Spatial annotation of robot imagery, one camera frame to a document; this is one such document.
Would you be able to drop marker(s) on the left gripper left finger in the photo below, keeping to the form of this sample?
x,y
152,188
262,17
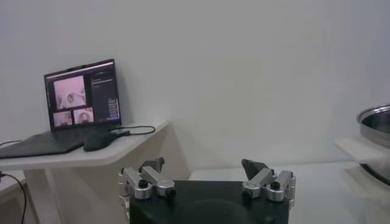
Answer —
x,y
146,182

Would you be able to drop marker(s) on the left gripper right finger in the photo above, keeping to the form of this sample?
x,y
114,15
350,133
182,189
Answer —
x,y
268,182

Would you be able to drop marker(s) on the perforated steel steamer basket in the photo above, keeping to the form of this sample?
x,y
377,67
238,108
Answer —
x,y
374,134

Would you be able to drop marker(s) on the white side table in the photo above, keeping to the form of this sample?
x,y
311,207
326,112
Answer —
x,y
137,146

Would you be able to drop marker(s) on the black usb hub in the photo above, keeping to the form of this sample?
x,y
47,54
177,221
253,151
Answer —
x,y
122,133

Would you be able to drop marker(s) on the black computer mouse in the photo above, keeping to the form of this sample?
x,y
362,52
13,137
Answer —
x,y
97,141

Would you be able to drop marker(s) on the white electric cooker pot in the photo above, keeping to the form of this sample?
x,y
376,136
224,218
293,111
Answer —
x,y
359,149

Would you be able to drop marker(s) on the black laptop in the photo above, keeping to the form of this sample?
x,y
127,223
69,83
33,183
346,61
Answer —
x,y
100,91

